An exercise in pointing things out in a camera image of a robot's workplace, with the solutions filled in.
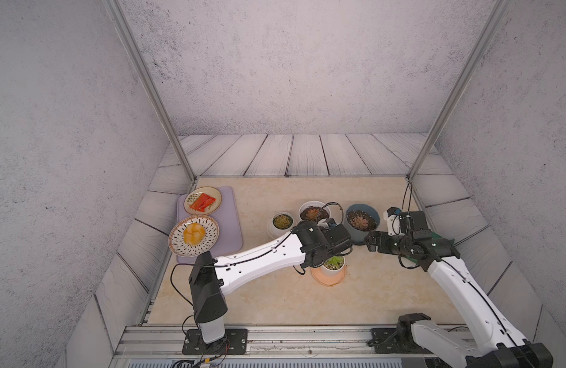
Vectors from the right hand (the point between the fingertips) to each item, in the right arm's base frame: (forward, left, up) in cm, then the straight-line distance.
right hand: (377, 239), depth 79 cm
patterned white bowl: (+6, +76, -13) cm, 78 cm away
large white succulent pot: (+16, +21, -5) cm, 26 cm away
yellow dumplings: (+9, +70, -11) cm, 71 cm away
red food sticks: (+27, +71, -12) cm, 77 cm away
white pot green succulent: (-6, +15, -7) cm, 17 cm away
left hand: (-3, +27, +5) cm, 27 cm away
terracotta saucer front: (-8, +18, -15) cm, 25 cm away
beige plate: (+32, +77, -12) cm, 84 cm away
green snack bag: (+8, -35, -15) cm, 39 cm away
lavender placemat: (+22, +60, -16) cm, 66 cm away
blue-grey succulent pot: (+13, +2, -6) cm, 15 cm away
